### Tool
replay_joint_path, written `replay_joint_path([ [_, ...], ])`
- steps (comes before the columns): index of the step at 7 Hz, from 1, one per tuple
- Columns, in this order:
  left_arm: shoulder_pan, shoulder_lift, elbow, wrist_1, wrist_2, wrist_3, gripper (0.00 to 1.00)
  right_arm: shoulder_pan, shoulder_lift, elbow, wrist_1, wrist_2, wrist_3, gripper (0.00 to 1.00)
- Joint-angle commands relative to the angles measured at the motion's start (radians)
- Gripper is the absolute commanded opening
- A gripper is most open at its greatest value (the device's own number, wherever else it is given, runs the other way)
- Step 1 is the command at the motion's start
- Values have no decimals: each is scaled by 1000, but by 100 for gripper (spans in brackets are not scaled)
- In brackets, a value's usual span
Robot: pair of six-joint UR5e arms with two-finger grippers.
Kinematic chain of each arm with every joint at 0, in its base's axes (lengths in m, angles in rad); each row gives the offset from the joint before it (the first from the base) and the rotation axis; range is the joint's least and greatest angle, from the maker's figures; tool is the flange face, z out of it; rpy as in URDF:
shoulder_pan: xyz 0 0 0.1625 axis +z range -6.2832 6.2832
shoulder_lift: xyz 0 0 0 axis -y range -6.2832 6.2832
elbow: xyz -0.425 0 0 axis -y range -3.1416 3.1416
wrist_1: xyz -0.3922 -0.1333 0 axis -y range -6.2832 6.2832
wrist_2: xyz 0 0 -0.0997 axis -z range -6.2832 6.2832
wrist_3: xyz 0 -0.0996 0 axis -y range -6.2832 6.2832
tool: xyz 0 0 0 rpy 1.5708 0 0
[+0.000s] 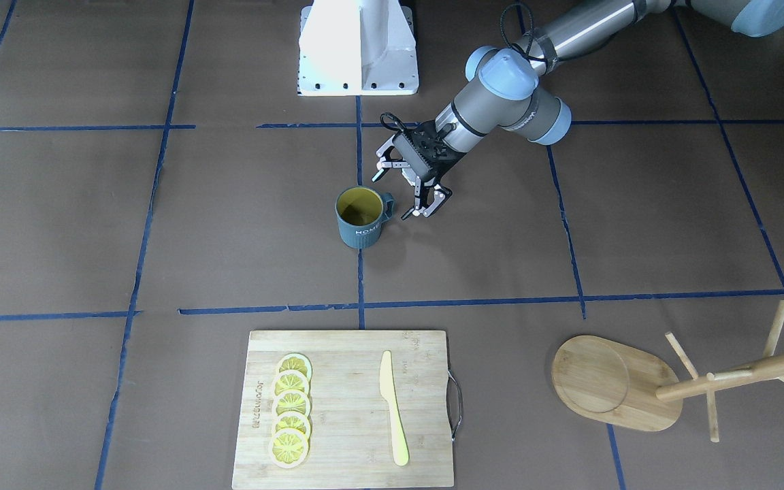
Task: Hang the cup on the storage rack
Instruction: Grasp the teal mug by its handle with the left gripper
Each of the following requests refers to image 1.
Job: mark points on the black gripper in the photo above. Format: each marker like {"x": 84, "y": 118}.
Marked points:
{"x": 448, "y": 164}

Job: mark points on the dark blue mug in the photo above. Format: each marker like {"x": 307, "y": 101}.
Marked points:
{"x": 361, "y": 213}

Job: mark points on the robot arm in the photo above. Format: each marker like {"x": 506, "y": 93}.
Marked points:
{"x": 503, "y": 91}

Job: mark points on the wooden cup rack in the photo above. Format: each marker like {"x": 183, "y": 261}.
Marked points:
{"x": 617, "y": 384}

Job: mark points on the white mounting pillar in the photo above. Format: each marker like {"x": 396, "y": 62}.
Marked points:
{"x": 357, "y": 48}

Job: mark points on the lemon slice two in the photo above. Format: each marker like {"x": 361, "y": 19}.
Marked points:
{"x": 288, "y": 380}

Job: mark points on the lemon slice three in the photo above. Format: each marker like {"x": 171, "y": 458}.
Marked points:
{"x": 292, "y": 400}

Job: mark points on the lemon slice four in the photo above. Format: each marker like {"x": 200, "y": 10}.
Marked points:
{"x": 293, "y": 419}

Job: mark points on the bamboo cutting board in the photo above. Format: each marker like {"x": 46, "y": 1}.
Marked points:
{"x": 350, "y": 442}

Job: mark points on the yellow plastic knife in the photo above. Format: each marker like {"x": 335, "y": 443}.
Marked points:
{"x": 399, "y": 445}

